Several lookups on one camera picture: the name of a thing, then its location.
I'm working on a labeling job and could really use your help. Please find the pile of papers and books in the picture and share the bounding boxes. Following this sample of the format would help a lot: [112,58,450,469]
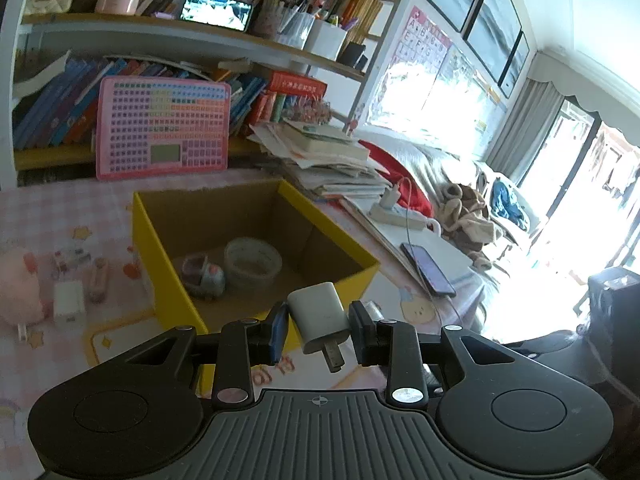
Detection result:
[247,117,396,201]

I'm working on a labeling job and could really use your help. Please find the pink alphabet wall poster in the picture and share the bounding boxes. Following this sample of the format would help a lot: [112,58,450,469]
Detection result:
[367,5,503,131]

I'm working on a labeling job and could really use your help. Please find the red cloth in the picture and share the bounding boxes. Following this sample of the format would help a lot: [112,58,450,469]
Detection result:
[359,140,436,218]

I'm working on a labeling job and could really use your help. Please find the small grey pink toy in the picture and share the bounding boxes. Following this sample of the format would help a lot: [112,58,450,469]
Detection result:
[181,254,227,300]

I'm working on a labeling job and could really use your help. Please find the white tape roll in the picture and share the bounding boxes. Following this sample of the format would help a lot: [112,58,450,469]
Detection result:
[223,237,283,291]

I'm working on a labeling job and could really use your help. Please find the pink learning tablet toy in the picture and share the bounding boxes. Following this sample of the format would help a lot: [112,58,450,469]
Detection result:
[95,77,232,182]

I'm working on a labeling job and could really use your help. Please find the white pen holder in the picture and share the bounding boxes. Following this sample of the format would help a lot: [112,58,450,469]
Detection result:
[305,19,348,63]

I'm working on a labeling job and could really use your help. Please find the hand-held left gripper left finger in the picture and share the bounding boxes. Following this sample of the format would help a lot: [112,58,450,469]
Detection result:
[107,302,291,409]

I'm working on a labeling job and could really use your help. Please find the grey curtain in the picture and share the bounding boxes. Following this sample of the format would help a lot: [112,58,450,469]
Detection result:
[485,77,568,188]

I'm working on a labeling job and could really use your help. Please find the small toy with pink parts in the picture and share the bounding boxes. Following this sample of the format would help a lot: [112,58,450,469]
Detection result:
[52,247,93,273]

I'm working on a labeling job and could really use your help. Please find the pink plush toy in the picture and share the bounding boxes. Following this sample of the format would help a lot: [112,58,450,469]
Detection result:
[0,249,48,326]

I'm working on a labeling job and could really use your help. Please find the grey blanket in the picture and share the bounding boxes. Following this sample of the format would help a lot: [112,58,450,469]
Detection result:
[360,127,501,241]

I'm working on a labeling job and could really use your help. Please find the pink utility knife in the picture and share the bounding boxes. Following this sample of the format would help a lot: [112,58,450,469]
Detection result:
[89,256,110,302]

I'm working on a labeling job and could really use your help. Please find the row of books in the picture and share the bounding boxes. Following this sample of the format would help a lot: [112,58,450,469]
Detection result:
[12,55,271,151]

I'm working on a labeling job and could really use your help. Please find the white charger adapter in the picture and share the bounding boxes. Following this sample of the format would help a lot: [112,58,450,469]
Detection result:
[52,280,87,326]
[286,282,351,373]

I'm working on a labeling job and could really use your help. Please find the phone with lit screen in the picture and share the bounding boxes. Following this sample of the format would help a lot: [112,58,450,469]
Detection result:
[180,0,254,32]

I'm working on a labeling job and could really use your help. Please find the white power strip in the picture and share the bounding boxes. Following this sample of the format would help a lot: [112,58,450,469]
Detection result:
[369,202,426,231]

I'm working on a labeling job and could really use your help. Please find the colourful spiky decoration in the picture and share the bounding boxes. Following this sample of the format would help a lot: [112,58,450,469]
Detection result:
[282,97,333,126]

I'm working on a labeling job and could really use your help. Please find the beige plush blanket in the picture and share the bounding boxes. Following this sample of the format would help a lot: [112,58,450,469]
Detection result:
[435,182,506,271]

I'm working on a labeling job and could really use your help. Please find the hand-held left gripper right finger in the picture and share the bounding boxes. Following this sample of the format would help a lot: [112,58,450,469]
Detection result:
[348,301,531,408]

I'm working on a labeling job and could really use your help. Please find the medium black picture frame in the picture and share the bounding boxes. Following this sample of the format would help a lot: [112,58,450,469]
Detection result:
[462,0,523,83]

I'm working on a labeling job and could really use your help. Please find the white wooden bookshelf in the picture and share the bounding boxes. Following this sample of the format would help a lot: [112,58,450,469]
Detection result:
[0,0,416,191]

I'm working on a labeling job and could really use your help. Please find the black smartphone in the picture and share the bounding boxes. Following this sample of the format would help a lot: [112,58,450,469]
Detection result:
[400,242,457,297]

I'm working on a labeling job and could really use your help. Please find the small black picture frame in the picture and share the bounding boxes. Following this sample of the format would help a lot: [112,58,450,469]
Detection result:
[497,30,531,100]

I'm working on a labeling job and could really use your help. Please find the black speaker box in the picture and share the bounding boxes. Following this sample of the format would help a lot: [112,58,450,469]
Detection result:
[575,266,640,341]

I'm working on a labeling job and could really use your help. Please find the pink checked tablecloth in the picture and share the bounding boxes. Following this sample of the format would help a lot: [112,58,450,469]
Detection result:
[0,167,486,461]

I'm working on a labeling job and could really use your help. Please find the clear pen holder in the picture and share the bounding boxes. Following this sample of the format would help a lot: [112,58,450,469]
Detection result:
[274,7,316,51]

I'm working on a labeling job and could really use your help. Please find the yellow cardboard box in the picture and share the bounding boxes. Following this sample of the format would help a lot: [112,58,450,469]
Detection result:
[131,179,382,396]

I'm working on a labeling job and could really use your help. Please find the thick red book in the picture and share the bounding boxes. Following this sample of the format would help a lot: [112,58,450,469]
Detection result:
[267,71,328,101]

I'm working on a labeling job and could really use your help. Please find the blue cloth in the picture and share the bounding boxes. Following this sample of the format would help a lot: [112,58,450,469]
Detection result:
[489,177,526,231]

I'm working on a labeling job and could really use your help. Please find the white charging cable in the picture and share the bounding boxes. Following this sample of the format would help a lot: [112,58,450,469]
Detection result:
[397,177,456,326]

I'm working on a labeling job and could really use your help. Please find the small black box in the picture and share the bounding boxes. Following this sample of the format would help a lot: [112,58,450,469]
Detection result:
[340,42,370,72]

